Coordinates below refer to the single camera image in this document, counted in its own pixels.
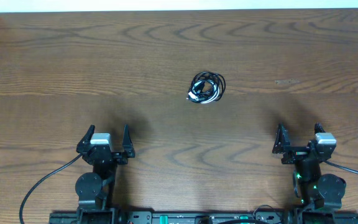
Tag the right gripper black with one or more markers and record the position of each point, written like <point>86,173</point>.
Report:
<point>283,146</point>

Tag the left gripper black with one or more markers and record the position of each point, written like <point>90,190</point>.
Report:
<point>128,150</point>

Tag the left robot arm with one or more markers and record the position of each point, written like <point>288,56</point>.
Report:
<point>95,188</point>

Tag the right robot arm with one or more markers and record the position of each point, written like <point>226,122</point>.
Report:
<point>321,194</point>

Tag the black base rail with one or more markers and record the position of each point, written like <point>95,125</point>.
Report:
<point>147,217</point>

